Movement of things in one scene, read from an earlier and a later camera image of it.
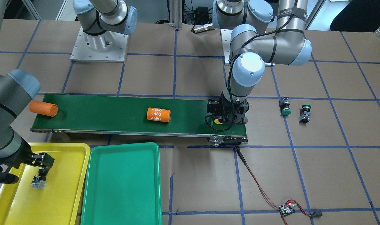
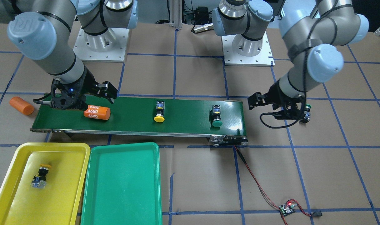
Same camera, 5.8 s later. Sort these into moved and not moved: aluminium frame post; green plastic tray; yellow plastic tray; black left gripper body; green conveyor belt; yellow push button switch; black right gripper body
Moved: black left gripper body; black right gripper body
Not moved: green conveyor belt; yellow plastic tray; aluminium frame post; green plastic tray; yellow push button switch
